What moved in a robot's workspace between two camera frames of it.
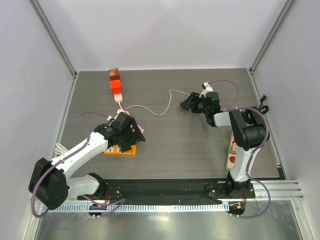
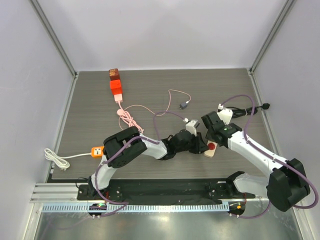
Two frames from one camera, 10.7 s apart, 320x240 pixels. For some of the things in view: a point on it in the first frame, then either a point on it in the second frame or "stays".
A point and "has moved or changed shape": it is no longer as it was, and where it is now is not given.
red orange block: (116, 87) stays
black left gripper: (136, 136) to (199, 146)
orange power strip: (132, 152) has moved or changed shape
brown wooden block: (114, 74) stays
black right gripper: (194, 103) to (210, 125)
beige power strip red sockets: (231, 158) to (212, 146)
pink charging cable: (123, 111) stays
